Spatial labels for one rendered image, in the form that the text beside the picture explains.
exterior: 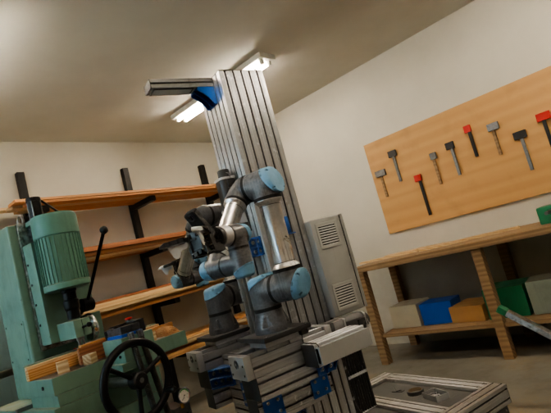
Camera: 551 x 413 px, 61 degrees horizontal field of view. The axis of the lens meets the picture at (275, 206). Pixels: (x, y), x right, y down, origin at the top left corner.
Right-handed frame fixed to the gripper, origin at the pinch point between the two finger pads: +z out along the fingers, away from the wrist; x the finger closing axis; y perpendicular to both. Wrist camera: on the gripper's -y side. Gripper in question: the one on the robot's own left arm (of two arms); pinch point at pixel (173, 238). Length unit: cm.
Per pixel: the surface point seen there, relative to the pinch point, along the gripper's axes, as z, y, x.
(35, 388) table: 10, 26, 78
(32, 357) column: -2, 14, 97
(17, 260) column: -4, -26, 91
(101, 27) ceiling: -84, -158, 78
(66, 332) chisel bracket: -8, 10, 79
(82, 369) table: 0, 26, 63
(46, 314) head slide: -6, 0, 84
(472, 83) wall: -316, -75, -70
